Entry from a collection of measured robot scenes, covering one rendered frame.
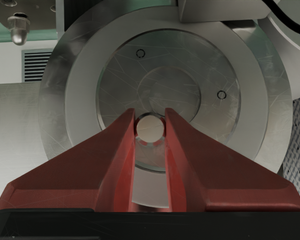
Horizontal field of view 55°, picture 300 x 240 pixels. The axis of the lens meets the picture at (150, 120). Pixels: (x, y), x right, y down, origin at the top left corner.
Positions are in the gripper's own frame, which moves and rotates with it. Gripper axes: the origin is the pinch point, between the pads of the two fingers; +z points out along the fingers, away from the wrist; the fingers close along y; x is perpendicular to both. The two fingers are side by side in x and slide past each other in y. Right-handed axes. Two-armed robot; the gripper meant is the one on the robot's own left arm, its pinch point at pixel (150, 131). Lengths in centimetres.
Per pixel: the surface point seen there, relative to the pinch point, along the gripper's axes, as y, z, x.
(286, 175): -18.5, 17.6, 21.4
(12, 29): 23.7, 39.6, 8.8
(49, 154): 5.6, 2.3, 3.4
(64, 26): 5.3, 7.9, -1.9
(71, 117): 4.3, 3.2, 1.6
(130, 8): 1.2, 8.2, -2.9
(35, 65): 114, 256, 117
